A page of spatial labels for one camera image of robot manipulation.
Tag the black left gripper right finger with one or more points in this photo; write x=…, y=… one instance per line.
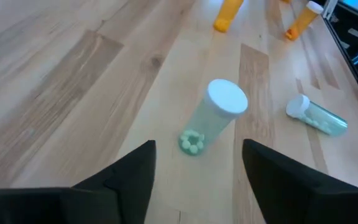
x=306, y=193

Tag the black aluminium table frame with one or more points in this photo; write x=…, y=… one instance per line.
x=337, y=28

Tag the green pill bottle white cap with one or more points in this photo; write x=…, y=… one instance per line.
x=216, y=109
x=322, y=119

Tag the narrow orange pill bottle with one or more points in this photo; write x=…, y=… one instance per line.
x=227, y=15
x=301, y=21

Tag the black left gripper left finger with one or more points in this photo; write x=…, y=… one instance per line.
x=89, y=202

